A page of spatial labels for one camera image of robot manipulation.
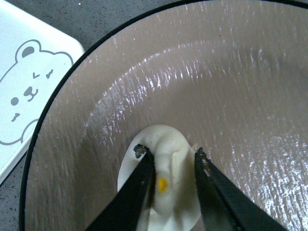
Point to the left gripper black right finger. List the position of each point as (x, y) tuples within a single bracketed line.
[(223, 206)]

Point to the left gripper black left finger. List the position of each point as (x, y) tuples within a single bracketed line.
[(130, 208)]

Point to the white steamed bun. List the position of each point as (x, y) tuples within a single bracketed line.
[(175, 205)]

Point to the beige plate with black rim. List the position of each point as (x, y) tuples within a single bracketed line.
[(230, 75)]

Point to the white bear-print tray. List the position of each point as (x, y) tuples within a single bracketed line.
[(34, 57)]

